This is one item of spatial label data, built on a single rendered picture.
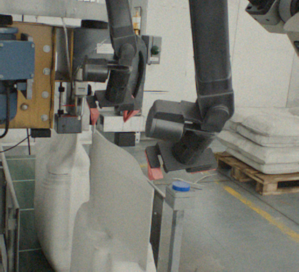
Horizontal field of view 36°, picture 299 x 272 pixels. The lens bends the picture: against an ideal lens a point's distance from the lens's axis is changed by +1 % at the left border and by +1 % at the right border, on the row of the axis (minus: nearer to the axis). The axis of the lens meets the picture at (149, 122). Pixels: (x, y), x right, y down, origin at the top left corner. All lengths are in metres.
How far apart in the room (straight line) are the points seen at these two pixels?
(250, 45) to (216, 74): 5.80
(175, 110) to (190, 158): 0.12
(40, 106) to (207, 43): 0.83
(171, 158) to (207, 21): 0.31
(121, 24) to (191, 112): 0.43
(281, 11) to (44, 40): 0.67
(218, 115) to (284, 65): 6.15
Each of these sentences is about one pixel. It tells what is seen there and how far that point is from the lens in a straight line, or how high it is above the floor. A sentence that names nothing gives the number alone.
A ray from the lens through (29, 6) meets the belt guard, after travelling 1.25.
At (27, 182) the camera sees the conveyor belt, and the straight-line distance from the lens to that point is 2.85.
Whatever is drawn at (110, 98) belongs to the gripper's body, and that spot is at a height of 1.16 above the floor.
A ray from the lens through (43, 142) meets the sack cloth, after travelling 2.02.
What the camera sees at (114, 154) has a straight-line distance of 1.35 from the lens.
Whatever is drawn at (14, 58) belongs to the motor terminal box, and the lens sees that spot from 1.16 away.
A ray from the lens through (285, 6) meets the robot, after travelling 1.25.
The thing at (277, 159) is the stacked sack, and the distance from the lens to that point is 4.05.
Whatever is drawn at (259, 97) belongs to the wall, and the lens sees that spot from 6.76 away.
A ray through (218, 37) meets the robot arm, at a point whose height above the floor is 1.37.
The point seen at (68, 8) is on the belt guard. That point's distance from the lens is 1.36.
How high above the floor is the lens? 1.38
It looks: 13 degrees down
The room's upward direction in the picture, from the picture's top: 5 degrees clockwise
